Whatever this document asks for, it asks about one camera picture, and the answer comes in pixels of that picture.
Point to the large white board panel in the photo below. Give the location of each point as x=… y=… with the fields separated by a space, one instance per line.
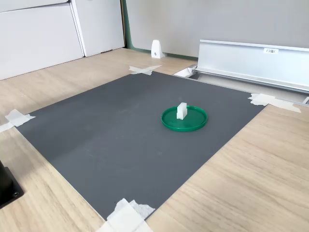
x=36 y=38

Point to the dark grey mat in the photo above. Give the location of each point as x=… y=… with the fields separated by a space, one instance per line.
x=116 y=145

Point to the small white partition bracket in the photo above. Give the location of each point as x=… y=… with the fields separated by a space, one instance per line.
x=157 y=49

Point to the round green lid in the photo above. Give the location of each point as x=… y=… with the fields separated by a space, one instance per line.
x=193 y=122

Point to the small white plastic terminal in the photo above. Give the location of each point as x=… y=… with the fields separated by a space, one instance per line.
x=181 y=112

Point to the white masking tape patch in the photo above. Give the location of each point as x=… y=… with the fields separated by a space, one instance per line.
x=262 y=99
x=144 y=69
x=18 y=118
x=125 y=217

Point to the narrow white board panel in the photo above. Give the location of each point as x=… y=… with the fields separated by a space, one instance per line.
x=101 y=24

